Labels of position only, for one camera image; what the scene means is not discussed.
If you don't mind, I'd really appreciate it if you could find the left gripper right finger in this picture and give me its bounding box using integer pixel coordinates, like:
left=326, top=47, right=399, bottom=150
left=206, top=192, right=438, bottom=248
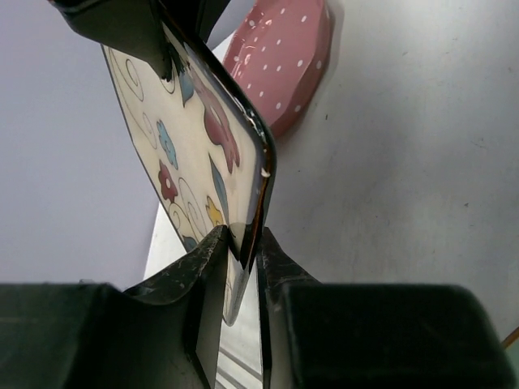
left=256, top=228, right=322, bottom=388

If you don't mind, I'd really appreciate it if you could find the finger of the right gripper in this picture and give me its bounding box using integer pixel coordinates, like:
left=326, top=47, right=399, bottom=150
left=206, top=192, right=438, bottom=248
left=195, top=0, right=230, bottom=43
left=50, top=0, right=173, bottom=79

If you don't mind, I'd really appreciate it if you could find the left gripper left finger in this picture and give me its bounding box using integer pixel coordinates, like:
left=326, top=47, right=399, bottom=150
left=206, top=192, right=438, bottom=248
left=124, top=226, right=229, bottom=388

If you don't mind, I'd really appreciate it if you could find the cream flower square plate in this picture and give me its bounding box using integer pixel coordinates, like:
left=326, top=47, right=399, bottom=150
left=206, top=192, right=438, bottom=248
left=104, top=10, right=276, bottom=325

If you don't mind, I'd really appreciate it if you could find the pink polka dot plate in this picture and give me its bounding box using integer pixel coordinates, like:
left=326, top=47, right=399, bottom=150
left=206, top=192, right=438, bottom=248
left=223, top=0, right=332, bottom=138

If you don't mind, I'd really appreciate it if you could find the mint green flower plate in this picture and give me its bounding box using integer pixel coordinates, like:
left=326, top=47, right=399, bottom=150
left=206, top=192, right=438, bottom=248
left=502, top=327, right=519, bottom=374

